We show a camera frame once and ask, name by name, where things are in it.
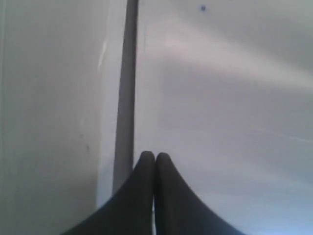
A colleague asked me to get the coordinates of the white microwave oven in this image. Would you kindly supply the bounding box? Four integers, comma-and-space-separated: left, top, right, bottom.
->
0, 0, 137, 235

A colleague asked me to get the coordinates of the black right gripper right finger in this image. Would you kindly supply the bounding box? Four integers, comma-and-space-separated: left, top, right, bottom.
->
154, 153, 242, 235

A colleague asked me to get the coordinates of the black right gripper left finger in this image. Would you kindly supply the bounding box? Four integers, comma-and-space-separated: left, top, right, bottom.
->
64, 151, 156, 235

